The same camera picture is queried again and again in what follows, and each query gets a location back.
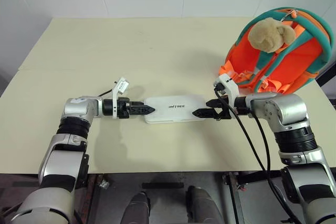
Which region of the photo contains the orange and teal backpack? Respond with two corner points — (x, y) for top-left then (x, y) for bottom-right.
(218, 7), (332, 95)

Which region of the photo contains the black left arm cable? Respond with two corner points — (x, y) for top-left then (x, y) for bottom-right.
(98, 80), (118, 98)

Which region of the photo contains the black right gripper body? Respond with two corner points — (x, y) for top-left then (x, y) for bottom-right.
(215, 98), (233, 121)

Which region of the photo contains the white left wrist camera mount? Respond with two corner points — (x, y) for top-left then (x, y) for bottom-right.
(112, 77), (130, 120)

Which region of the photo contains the black table frame bar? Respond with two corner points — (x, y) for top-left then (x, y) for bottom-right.
(222, 170), (285, 190)

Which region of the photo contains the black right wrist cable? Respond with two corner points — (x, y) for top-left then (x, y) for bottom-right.
(214, 84), (302, 224)

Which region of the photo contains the flat black strip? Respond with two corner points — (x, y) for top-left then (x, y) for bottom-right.
(141, 182), (185, 189)

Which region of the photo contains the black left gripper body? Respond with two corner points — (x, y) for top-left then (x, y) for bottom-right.
(117, 98), (132, 119)

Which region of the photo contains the beige plush bear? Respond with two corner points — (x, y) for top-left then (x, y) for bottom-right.
(247, 17), (297, 53)

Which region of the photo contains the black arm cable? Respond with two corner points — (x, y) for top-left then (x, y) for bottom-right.
(98, 80), (118, 98)
(248, 112), (271, 176)

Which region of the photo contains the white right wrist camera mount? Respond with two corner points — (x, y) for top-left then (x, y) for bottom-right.
(213, 73), (240, 105)

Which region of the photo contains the dark rounded shape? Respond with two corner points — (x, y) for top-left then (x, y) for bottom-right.
(185, 185), (226, 224)
(123, 191), (152, 224)

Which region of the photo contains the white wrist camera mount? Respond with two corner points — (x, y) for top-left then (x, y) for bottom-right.
(112, 77), (130, 120)
(213, 73), (240, 105)

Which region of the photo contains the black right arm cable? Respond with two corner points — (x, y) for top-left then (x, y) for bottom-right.
(248, 112), (271, 176)

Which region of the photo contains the flat white box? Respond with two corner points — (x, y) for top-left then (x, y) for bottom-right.
(143, 95), (207, 125)

